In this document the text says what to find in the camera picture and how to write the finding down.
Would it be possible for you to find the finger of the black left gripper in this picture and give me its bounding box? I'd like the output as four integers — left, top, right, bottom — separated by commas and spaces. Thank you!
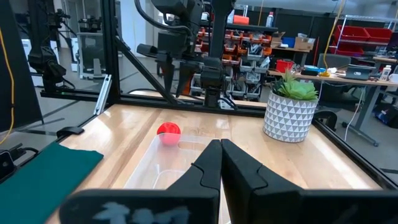
160, 58, 175, 94
175, 61, 200, 98

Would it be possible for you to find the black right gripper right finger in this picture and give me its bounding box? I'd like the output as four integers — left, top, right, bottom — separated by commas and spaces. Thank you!
221, 139, 398, 224

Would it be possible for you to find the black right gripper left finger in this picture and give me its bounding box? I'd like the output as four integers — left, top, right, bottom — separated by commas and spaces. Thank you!
58, 139, 223, 224

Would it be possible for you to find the red toy fruit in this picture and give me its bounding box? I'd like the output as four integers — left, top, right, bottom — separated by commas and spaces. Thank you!
156, 121, 182, 147

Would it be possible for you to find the clear plastic tupperware container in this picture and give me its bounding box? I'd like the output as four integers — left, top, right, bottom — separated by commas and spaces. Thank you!
124, 133, 223, 190

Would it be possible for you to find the orange box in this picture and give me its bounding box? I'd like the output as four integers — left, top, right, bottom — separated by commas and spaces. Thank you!
233, 14, 251, 26

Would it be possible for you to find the parts drawer rack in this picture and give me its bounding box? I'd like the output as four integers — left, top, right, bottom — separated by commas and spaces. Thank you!
188, 26, 276, 102

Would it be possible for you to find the silver aluminium bar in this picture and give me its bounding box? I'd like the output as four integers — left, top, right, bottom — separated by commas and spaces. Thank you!
93, 73, 112, 116

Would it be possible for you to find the grey cart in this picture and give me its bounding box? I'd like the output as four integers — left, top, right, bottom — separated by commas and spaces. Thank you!
76, 32, 106, 80

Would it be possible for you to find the succulent in triangle-patterned pot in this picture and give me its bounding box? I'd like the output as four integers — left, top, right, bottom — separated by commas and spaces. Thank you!
262, 70, 320, 144

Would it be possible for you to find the red box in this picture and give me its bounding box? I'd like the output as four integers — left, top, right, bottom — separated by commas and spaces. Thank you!
275, 59, 295, 74

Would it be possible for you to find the blue bin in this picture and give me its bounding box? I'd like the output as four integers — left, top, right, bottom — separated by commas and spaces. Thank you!
281, 37, 297, 49

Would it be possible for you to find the black curved clamp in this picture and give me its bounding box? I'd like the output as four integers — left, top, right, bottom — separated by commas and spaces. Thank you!
312, 110, 338, 131

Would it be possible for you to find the black table edge clamp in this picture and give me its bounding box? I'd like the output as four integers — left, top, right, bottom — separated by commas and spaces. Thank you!
55, 126, 85, 139

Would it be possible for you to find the cardboard box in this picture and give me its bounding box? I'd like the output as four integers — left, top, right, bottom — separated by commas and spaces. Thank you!
294, 35, 315, 51

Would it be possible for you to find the wooden top desk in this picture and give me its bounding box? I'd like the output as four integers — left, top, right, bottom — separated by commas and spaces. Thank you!
269, 70, 398, 147

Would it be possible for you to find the grey office chair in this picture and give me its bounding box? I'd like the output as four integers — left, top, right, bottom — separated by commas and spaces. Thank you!
316, 53, 352, 103

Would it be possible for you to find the dark green cloth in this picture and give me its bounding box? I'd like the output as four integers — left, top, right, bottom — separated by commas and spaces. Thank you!
0, 141, 105, 224

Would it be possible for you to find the grey tablet computer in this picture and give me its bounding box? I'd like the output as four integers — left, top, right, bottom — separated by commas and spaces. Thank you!
344, 63, 377, 81

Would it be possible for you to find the red storage bin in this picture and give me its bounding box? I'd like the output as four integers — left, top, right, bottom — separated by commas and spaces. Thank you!
365, 27, 393, 44
337, 26, 369, 43

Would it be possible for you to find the white bottle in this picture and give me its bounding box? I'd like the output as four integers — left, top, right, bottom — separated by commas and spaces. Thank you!
379, 64, 392, 82

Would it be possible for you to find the white shelf rack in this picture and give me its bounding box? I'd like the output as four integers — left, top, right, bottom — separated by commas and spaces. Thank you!
334, 14, 398, 57

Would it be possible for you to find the white hanging cable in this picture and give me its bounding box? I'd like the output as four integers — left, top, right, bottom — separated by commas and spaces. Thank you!
343, 86, 365, 142

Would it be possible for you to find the yellow hanging cable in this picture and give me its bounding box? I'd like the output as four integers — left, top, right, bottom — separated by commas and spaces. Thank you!
320, 0, 346, 78

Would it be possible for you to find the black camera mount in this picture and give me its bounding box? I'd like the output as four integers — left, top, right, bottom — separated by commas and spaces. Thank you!
0, 142, 40, 184

